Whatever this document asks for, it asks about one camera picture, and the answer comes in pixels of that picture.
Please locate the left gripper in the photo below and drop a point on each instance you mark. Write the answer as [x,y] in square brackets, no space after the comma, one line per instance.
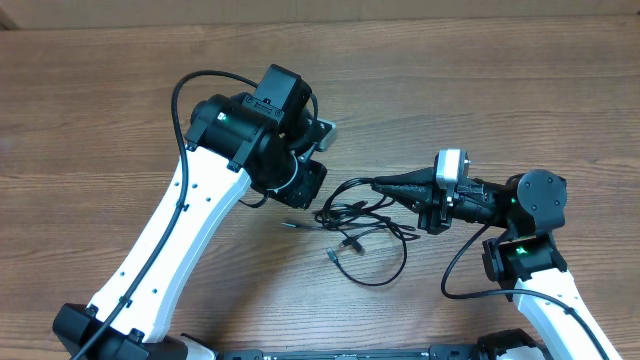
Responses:
[304,189]

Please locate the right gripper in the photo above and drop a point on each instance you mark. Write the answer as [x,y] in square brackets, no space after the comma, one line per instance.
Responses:
[437,201]

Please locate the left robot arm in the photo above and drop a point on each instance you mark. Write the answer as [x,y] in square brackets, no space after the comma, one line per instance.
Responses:
[262,140]

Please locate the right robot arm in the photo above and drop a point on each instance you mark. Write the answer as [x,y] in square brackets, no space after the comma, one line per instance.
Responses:
[524,260]

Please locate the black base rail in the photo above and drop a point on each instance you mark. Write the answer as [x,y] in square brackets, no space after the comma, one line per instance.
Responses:
[512,344]

